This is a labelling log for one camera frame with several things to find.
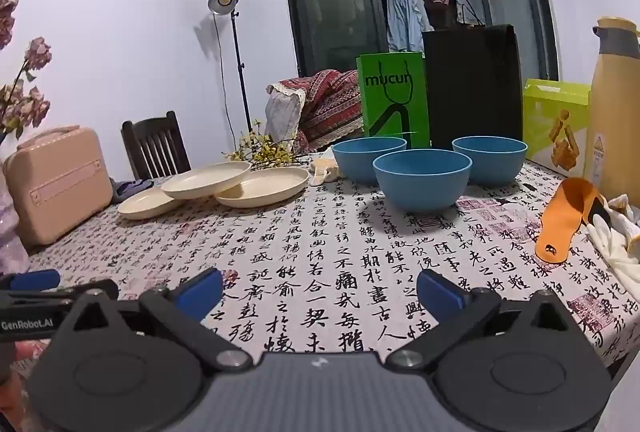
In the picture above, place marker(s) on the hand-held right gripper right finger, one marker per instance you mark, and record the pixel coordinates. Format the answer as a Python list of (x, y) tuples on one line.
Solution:
[(437, 294)]

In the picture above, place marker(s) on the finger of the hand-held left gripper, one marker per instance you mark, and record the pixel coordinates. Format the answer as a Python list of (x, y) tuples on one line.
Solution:
[(60, 297), (32, 279)]

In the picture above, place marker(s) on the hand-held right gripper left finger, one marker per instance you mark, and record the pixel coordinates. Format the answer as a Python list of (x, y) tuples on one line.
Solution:
[(200, 294)]

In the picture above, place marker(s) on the cream round plate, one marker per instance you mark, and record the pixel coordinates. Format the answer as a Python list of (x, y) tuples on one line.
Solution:
[(145, 207), (205, 179), (265, 189)]

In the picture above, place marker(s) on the blue bowl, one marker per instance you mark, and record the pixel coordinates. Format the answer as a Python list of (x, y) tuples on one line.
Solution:
[(492, 162), (420, 184), (360, 159)]

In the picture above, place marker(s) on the pink hard suitcase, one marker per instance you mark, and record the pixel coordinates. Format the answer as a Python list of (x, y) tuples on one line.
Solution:
[(55, 182)]

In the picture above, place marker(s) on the calligraphy printed tablecloth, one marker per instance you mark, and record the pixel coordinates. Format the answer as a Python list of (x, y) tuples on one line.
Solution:
[(325, 262)]

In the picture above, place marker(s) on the purple cloth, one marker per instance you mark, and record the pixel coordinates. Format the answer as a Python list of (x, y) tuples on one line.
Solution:
[(132, 186)]

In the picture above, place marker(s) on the orange shoe insole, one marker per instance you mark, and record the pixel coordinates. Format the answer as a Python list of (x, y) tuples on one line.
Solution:
[(565, 217)]

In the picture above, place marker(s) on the yellow flower branch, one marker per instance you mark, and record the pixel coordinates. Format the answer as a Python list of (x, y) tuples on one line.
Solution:
[(260, 152)]

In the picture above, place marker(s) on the dark wooden chair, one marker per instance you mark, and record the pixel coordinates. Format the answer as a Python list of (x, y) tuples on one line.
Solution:
[(150, 124)]

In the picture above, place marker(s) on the white gloves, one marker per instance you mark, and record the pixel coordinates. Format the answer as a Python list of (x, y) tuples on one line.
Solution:
[(607, 242)]

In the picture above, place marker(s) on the green paper bag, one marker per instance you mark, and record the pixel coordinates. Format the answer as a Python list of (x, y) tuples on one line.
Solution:
[(417, 112)]

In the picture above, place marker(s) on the grey lace-trimmed cushion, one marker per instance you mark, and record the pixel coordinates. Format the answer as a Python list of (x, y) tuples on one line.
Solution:
[(282, 114)]

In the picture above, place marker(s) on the green snack box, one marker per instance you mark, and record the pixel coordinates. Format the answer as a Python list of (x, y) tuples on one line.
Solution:
[(545, 122)]

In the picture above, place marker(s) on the black paper bag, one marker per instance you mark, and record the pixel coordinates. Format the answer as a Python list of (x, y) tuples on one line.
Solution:
[(470, 87)]

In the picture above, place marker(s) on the red patterned blanket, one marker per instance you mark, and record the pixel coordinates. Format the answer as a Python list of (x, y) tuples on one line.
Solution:
[(330, 102)]

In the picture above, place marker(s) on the pink dried flowers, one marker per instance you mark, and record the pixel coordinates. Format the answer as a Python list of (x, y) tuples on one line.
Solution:
[(37, 52)]

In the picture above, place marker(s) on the yellow thermos jug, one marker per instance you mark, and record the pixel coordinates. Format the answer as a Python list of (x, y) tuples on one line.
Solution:
[(612, 112)]

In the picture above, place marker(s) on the hanging light blue shirt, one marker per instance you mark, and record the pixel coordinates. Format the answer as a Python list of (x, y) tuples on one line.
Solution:
[(402, 2)]

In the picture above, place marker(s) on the dark sliding glass door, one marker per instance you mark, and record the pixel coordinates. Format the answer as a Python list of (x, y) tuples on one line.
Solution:
[(330, 12)]

